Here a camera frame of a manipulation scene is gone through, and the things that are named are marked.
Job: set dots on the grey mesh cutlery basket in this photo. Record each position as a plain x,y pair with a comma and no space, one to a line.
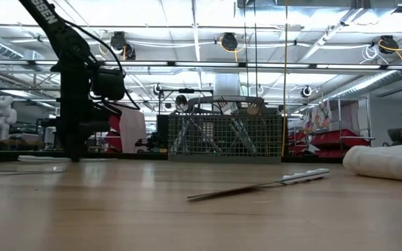
225,139

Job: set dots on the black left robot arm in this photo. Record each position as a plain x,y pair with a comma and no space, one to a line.
58,31

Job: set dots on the red storage bins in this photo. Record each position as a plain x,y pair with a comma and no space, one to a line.
330,137
114,139

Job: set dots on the white panel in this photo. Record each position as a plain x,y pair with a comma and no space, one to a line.
133,129

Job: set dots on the long light bar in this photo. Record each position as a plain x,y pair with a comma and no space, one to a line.
204,64

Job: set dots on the colourful poster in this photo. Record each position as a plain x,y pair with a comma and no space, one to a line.
318,116

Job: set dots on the metal shelf rack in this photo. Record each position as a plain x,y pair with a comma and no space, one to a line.
358,138

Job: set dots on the white plaid cloth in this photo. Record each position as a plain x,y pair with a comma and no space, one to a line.
386,162

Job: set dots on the person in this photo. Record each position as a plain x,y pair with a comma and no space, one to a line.
401,135

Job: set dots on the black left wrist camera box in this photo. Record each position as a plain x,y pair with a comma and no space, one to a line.
108,83

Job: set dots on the silver ventilation duct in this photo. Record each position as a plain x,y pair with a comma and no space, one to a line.
372,82

